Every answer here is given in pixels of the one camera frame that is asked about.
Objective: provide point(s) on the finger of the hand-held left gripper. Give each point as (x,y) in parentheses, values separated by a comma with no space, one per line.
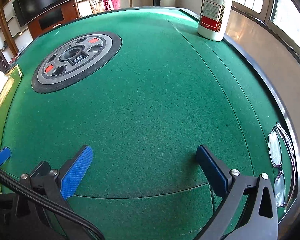
(0,156)

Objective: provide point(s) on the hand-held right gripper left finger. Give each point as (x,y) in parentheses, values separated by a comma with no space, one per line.
(77,172)

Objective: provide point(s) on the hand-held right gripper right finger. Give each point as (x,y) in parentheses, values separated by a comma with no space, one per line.
(212,170)

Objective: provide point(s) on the purple framed eyeglasses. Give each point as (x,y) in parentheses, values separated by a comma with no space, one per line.
(275,150)

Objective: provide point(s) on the white bottle red label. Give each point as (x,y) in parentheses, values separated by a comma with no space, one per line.
(212,10)

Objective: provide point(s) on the wooden chair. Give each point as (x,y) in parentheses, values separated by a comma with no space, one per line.
(96,0)

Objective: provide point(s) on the white display shelf unit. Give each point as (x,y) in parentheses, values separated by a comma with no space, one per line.
(5,37)

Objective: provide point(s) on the black flat television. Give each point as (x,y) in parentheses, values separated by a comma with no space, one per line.
(40,0)

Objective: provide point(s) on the green gold-edged box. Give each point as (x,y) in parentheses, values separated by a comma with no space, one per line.
(7,92)

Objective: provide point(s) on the black rectangular wall panel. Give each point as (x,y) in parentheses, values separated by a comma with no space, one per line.
(51,18)

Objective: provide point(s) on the round grey table control panel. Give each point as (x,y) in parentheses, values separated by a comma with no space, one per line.
(75,60)

